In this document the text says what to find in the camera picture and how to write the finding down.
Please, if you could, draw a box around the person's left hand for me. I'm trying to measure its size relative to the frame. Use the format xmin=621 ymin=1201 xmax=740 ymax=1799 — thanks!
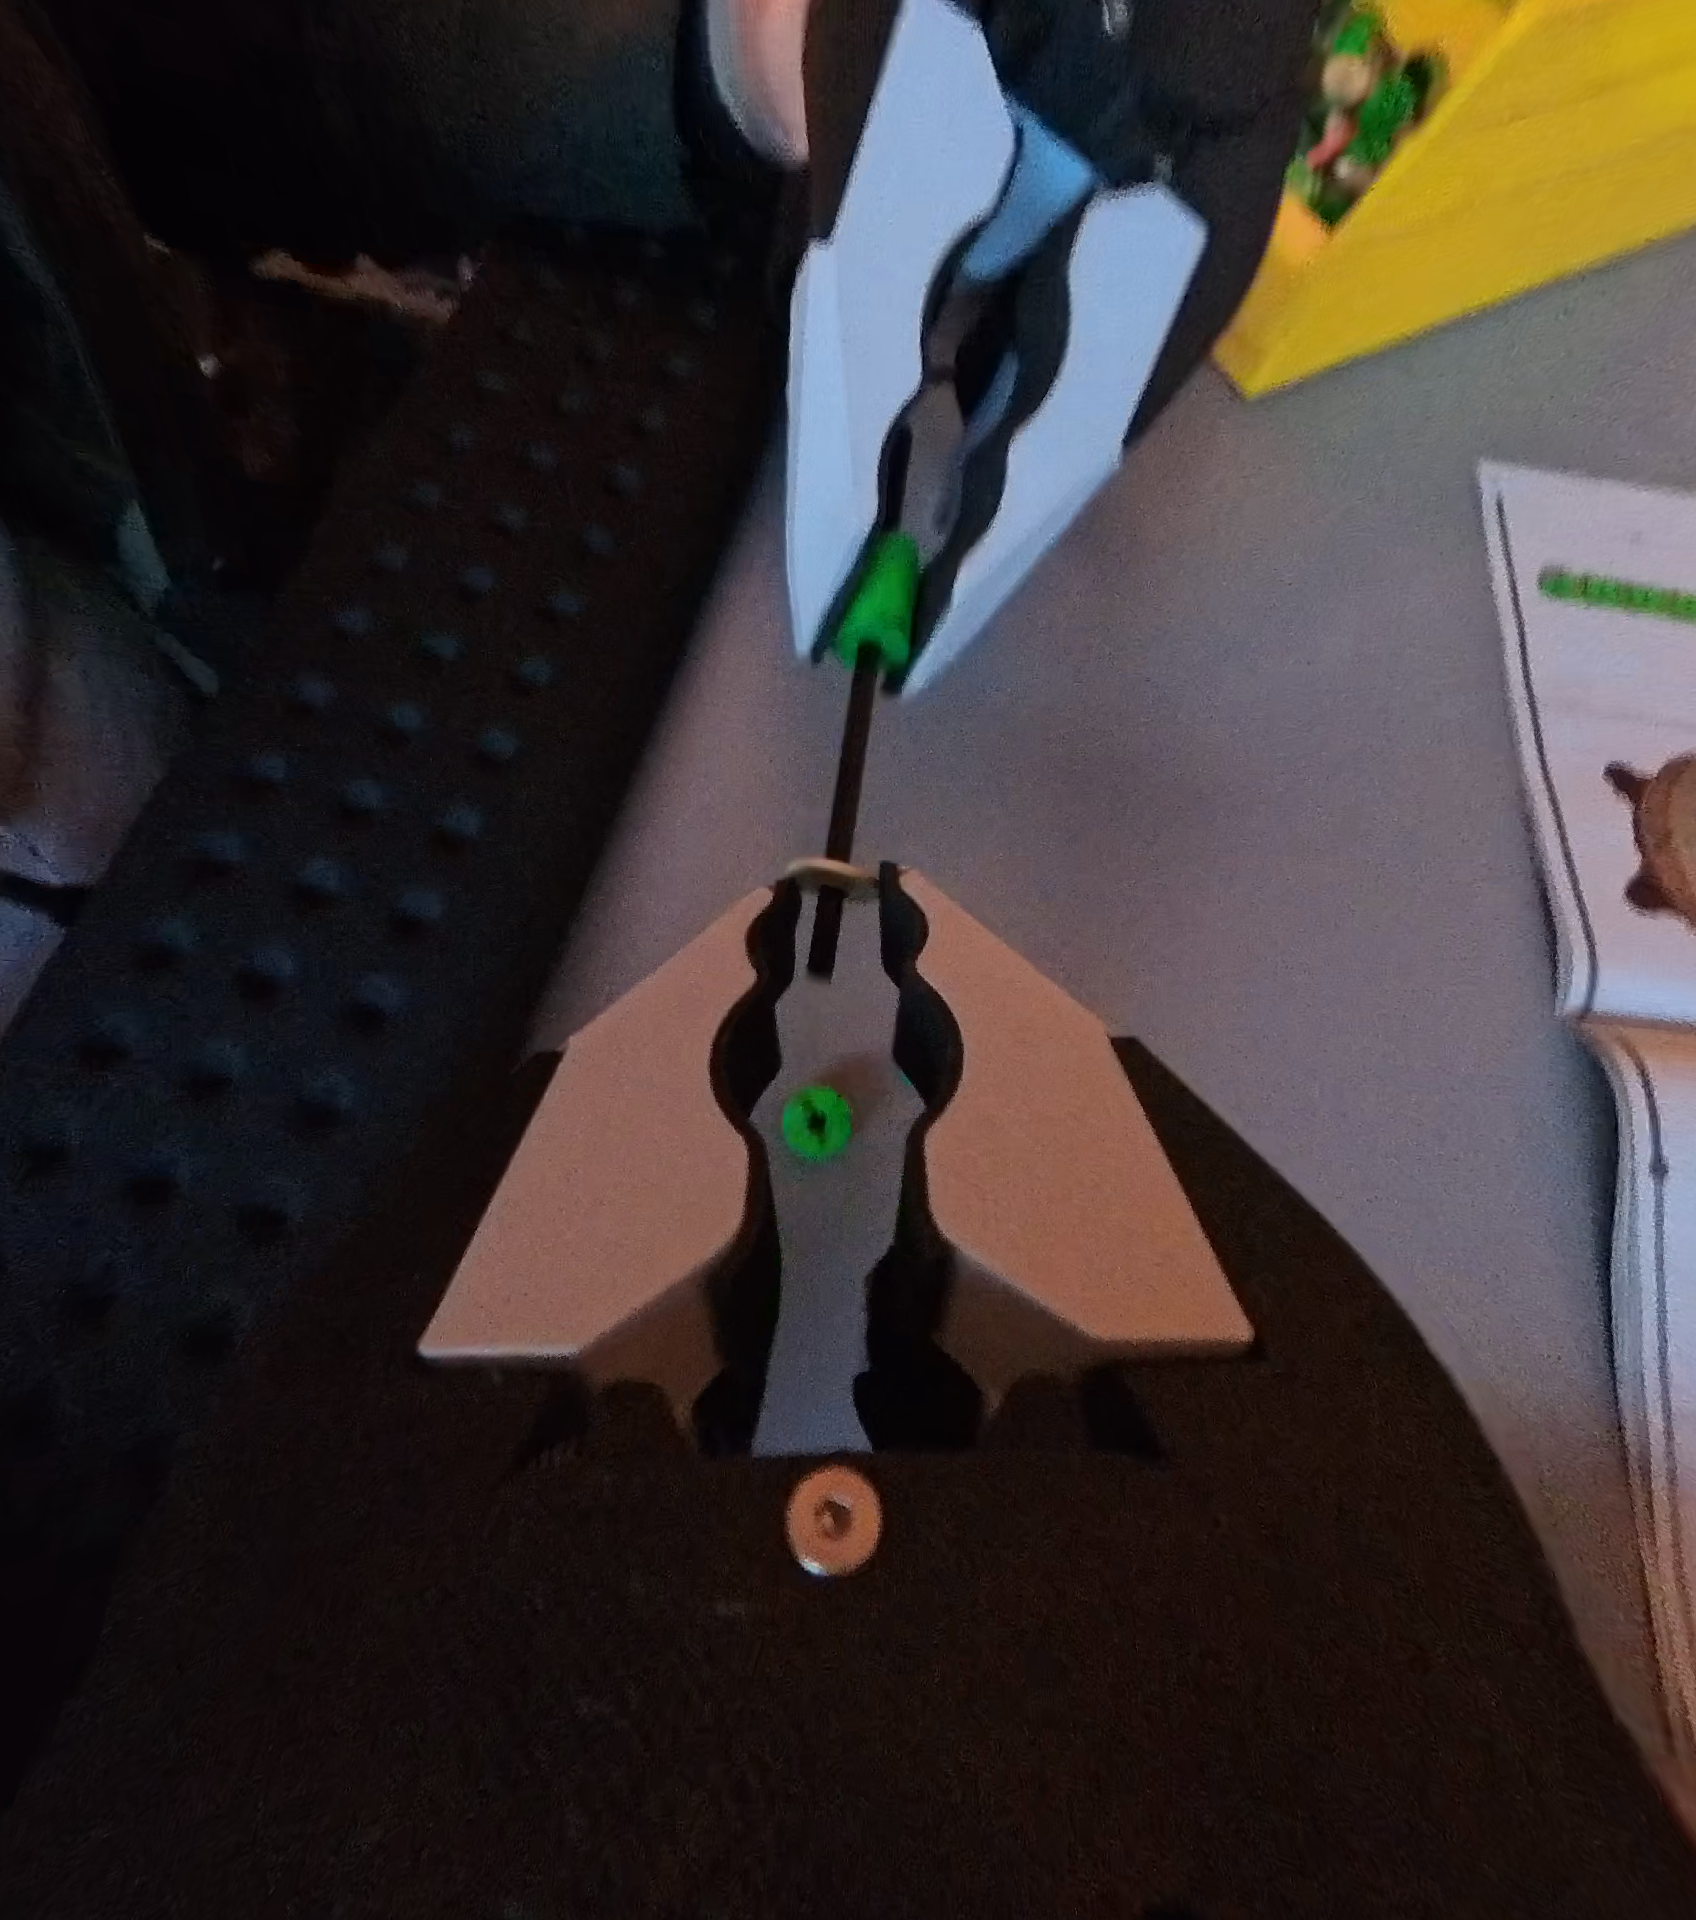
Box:
xmin=704 ymin=0 xmax=813 ymax=163

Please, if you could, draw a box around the pile of green brick pieces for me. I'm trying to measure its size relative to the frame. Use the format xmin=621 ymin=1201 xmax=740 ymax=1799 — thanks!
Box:
xmin=1285 ymin=0 xmax=1441 ymax=228

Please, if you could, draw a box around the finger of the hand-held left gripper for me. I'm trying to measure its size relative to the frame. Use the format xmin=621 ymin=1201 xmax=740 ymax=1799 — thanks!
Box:
xmin=785 ymin=0 xmax=1020 ymax=660
xmin=908 ymin=181 xmax=1209 ymax=698

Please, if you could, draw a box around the person's left forearm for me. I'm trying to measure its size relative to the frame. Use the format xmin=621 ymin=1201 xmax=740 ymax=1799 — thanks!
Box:
xmin=39 ymin=0 xmax=730 ymax=240

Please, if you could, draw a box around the pale crumpled cloth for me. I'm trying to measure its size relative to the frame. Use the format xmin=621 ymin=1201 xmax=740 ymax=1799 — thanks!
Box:
xmin=254 ymin=246 xmax=475 ymax=322

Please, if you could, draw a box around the grey desk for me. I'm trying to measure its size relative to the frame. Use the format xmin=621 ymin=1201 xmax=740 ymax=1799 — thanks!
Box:
xmin=533 ymin=195 xmax=1696 ymax=1920

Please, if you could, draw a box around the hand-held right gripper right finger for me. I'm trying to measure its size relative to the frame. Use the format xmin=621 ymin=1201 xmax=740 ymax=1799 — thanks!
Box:
xmin=862 ymin=865 xmax=1253 ymax=1443

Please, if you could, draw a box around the yellow plastic bin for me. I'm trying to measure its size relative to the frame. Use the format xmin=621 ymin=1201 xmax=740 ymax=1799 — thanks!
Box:
xmin=1215 ymin=0 xmax=1696 ymax=398

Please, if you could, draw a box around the open instruction booklet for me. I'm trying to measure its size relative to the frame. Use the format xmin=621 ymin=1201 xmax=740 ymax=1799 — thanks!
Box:
xmin=1480 ymin=458 xmax=1696 ymax=1920

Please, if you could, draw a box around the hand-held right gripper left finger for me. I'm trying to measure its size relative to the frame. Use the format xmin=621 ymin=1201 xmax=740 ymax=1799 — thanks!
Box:
xmin=420 ymin=878 xmax=806 ymax=1443

